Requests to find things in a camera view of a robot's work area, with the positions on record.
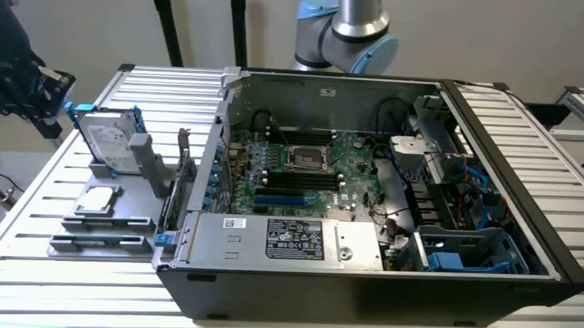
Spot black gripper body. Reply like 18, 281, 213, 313
0, 20, 49, 118

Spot silver CPU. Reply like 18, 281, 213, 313
78, 187, 119, 210

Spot black expansion slot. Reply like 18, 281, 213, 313
253, 187, 306, 197

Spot black RAM slot bank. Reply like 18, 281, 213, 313
268, 128, 336, 146
265, 169, 344, 188

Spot blue expansion slot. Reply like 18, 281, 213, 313
254, 195, 308, 206

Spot CPU socket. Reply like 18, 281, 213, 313
278, 144, 333, 172

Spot silver hard disk blue carrier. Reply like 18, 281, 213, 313
63, 101, 149, 174

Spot black stand pole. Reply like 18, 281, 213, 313
151, 0, 185, 68
229, 0, 250, 68

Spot grey parts rack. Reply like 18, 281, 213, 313
46, 133, 181, 263

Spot green RAM stick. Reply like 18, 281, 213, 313
69, 238, 123, 247

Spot green motherboard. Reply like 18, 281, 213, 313
218, 126, 417, 240

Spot silver power supply unit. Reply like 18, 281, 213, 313
178, 213, 384, 272

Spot socket locking lever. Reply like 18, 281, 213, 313
326, 144, 349, 170

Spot silver chipset heatsink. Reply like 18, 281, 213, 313
325, 208, 360, 223

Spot black open PC case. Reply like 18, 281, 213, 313
151, 66, 584, 320

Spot metal drive cage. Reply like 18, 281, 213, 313
388, 95, 476, 186

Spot black fan shroud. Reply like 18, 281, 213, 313
404, 180, 479, 230

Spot grey blue disk bay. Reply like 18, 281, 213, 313
404, 224, 534, 275

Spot thin black floor cable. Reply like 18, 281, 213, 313
0, 173, 24, 210

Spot graphics card metal bracket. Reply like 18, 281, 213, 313
162, 127, 200, 230

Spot black looped cable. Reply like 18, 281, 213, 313
376, 96, 411, 138
249, 109, 272, 132

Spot blue disk wire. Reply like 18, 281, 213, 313
459, 163, 506, 234

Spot aluminium frame profile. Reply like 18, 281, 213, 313
546, 85, 584, 141

